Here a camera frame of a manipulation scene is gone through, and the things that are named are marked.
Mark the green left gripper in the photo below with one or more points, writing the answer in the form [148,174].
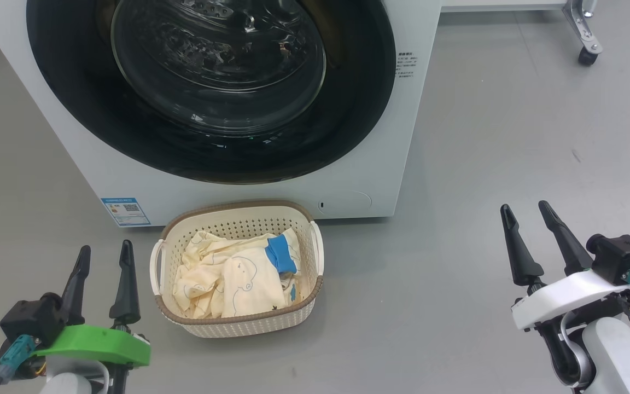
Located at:
[96,345]

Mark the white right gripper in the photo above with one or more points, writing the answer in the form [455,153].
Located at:
[561,295]

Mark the cream bear-print garment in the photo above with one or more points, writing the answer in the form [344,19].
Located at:
[194,273]

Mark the cream garment with blue cuff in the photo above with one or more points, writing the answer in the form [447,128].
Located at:
[252,284]

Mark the black round glass washer door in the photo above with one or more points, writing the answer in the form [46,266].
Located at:
[74,109]

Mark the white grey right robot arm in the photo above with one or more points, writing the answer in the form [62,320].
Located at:
[616,355]

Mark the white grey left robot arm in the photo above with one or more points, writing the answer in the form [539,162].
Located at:
[69,384]

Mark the cream perforated laundry basket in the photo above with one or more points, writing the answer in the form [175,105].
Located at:
[238,219]

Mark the white front-load washing machine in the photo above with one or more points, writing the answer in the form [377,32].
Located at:
[380,164]

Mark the blue energy label sticker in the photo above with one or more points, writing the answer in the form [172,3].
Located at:
[126,212]

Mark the round white filter cover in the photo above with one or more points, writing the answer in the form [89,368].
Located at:
[345,202]

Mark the metal cart leg with caster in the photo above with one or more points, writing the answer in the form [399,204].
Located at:
[583,27]

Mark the small printed text label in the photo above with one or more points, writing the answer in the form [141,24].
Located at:
[407,64]

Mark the white cart panel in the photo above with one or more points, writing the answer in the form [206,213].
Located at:
[501,5]

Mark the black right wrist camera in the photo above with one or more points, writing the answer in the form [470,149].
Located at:
[621,254]

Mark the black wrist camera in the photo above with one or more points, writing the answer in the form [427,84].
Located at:
[30,317]
[621,254]

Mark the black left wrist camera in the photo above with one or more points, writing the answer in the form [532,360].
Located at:
[30,317]

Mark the teal left camera connector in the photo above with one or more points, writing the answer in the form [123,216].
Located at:
[17,353]

